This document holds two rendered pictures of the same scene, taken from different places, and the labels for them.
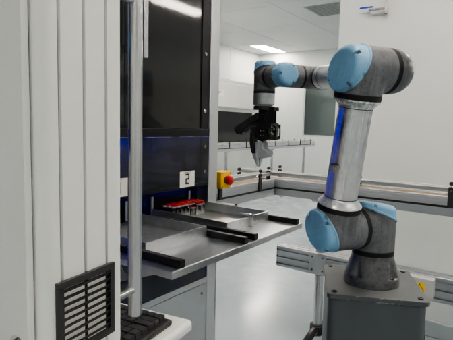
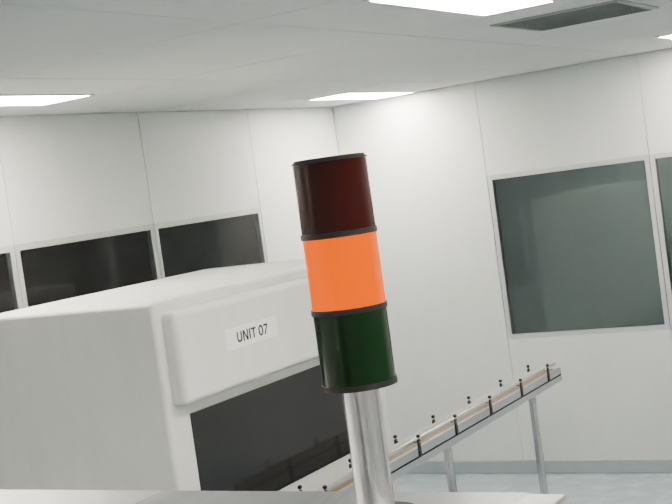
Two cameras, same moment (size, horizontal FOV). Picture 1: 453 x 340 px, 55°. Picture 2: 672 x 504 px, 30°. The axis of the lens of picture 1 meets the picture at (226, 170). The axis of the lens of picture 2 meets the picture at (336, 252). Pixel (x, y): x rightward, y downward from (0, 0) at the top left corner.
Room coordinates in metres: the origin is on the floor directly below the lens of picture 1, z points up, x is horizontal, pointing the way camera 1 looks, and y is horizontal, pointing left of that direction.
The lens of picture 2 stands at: (0.98, 0.25, 2.33)
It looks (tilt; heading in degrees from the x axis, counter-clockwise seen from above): 3 degrees down; 355
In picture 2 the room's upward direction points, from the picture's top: 8 degrees counter-clockwise
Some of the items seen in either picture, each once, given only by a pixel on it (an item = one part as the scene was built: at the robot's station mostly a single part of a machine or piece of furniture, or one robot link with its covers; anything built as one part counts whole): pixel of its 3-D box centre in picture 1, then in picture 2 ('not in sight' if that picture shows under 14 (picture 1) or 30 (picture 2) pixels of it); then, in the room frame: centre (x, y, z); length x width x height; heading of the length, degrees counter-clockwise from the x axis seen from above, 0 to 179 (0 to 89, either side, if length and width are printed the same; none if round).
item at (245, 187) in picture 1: (230, 186); not in sight; (2.19, -0.02, 0.92); 0.69 x 0.16 x 0.16; 145
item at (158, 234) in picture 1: (137, 230); not in sight; (1.33, 0.27, 0.90); 0.34 x 0.26 x 0.04; 55
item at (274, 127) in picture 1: (265, 123); not in sight; (1.54, -0.13, 1.23); 0.09 x 0.08 x 0.12; 55
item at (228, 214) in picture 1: (210, 214); not in sight; (1.59, 0.06, 0.90); 0.34 x 0.26 x 0.04; 54
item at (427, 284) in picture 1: (420, 285); not in sight; (1.99, -0.92, 0.50); 0.12 x 0.05 x 0.09; 55
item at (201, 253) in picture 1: (189, 232); not in sight; (1.43, 0.12, 0.87); 0.70 x 0.48 x 0.02; 145
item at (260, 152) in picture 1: (261, 154); not in sight; (1.53, -0.12, 1.13); 0.06 x 0.03 x 0.09; 55
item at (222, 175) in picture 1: (220, 179); not in sight; (1.88, 0.03, 1.00); 0.08 x 0.07 x 0.07; 55
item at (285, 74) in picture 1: (284, 75); not in sight; (1.47, -0.18, 1.39); 0.11 x 0.11 x 0.08; 25
